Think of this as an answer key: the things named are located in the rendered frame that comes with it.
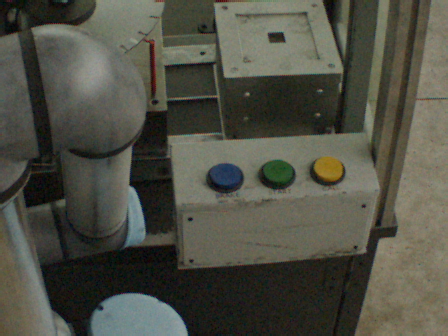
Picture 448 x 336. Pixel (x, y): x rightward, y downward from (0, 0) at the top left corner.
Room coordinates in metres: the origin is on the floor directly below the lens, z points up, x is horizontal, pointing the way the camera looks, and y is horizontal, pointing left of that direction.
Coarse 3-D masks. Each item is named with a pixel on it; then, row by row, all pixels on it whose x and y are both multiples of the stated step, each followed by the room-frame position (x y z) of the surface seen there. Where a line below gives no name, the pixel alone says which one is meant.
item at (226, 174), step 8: (216, 168) 0.92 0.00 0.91; (224, 168) 0.92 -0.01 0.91; (232, 168) 0.92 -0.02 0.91; (216, 176) 0.90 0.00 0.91; (224, 176) 0.90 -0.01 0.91; (232, 176) 0.90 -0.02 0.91; (240, 176) 0.90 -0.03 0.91; (216, 184) 0.89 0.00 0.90; (224, 184) 0.89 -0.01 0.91; (232, 184) 0.89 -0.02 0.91
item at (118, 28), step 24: (0, 0) 1.24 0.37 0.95; (24, 0) 1.24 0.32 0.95; (96, 0) 1.23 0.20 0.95; (120, 0) 1.23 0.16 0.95; (144, 0) 1.22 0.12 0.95; (0, 24) 1.18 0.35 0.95; (24, 24) 1.17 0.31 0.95; (72, 24) 1.17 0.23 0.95; (96, 24) 1.17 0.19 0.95; (120, 24) 1.17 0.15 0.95; (144, 24) 1.16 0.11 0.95; (120, 48) 1.11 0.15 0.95
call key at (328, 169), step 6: (318, 162) 0.93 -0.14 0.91; (324, 162) 0.93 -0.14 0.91; (330, 162) 0.93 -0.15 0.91; (336, 162) 0.93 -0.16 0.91; (318, 168) 0.92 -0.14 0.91; (324, 168) 0.92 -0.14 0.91; (330, 168) 0.92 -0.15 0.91; (336, 168) 0.92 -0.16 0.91; (342, 168) 0.92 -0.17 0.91; (318, 174) 0.91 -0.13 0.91; (324, 174) 0.91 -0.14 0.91; (330, 174) 0.91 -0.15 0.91; (336, 174) 0.91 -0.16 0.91; (324, 180) 0.90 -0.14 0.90; (330, 180) 0.90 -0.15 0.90
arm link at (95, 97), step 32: (32, 32) 0.65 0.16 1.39; (64, 32) 0.65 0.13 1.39; (64, 64) 0.62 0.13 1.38; (96, 64) 0.63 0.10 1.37; (128, 64) 0.66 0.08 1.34; (64, 96) 0.59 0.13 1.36; (96, 96) 0.61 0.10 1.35; (128, 96) 0.63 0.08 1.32; (64, 128) 0.58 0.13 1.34; (96, 128) 0.60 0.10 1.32; (128, 128) 0.63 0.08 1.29; (64, 160) 0.68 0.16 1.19; (96, 160) 0.63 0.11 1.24; (128, 160) 0.69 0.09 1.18; (64, 192) 0.72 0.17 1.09; (96, 192) 0.68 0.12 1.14; (128, 192) 0.74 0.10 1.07; (64, 224) 0.75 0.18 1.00; (96, 224) 0.71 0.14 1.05; (128, 224) 0.76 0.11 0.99; (64, 256) 0.72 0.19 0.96
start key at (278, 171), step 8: (272, 160) 0.93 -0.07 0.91; (280, 160) 0.93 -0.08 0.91; (264, 168) 0.92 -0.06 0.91; (272, 168) 0.92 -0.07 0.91; (280, 168) 0.92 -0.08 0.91; (288, 168) 0.92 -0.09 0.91; (264, 176) 0.91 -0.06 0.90; (272, 176) 0.90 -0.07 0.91; (280, 176) 0.90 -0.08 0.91; (288, 176) 0.90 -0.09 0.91; (272, 184) 0.90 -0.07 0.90; (280, 184) 0.90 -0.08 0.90
